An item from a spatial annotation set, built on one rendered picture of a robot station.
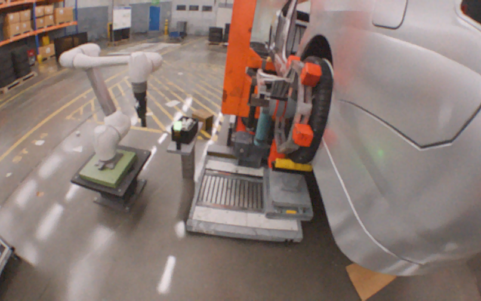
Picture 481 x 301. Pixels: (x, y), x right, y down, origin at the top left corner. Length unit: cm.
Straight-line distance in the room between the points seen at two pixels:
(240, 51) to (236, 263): 149
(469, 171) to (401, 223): 20
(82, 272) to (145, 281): 46
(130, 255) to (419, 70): 163
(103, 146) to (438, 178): 157
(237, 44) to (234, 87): 35
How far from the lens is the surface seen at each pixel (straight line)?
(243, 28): 156
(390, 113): 56
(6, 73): 746
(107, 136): 145
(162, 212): 162
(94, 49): 158
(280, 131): 143
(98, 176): 153
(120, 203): 174
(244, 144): 164
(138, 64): 109
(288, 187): 158
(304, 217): 158
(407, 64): 56
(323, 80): 101
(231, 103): 169
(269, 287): 140
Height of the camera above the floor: 130
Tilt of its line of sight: 36 degrees down
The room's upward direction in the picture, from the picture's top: 10 degrees clockwise
